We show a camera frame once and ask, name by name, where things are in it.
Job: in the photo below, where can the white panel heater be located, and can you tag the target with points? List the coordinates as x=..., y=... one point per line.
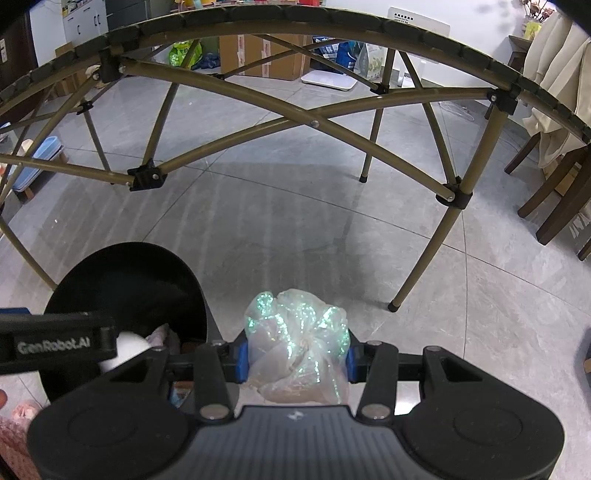
x=415, y=16

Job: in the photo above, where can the person's pink fuzzy clothing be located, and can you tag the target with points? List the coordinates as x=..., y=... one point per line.
x=16, y=447

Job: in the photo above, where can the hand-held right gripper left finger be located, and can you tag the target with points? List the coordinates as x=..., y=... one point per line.
x=240, y=364

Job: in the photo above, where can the dried flower bunch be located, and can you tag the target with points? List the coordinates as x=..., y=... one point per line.
x=535, y=9

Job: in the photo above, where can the large taped cardboard box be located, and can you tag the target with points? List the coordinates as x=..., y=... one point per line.
x=263, y=55

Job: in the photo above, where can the cream hoodie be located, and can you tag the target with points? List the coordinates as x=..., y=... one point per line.
x=558, y=83

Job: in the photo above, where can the dark wooden chair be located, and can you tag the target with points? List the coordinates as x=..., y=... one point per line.
x=554, y=194

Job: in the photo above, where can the blue printed bag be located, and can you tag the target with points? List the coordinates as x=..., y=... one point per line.
x=348, y=55

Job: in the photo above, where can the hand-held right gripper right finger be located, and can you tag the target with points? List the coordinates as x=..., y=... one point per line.
x=351, y=364

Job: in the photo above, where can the clear plastic bag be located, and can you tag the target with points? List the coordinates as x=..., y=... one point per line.
x=295, y=332

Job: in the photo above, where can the green pet food bag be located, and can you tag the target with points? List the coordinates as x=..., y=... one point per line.
x=182, y=54

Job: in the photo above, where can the white bathroom scale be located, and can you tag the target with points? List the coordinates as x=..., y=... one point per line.
x=330, y=81

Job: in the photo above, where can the black trash bin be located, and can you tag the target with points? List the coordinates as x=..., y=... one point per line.
x=115, y=277

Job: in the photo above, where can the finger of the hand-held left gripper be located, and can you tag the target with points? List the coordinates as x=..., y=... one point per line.
x=107, y=339

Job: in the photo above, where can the light blue litter box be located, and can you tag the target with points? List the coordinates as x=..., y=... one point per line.
x=37, y=161

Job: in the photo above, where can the yellow vase box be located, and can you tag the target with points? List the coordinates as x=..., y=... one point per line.
x=533, y=30

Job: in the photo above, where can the translucent printed bag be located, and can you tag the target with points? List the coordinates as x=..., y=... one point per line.
x=371, y=60

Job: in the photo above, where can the white base cabinet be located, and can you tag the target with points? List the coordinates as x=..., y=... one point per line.
x=92, y=21

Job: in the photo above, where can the tan slatted folding table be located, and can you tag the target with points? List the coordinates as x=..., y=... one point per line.
x=277, y=115

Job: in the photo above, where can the dark wooden side table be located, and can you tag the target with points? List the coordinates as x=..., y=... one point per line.
x=519, y=50

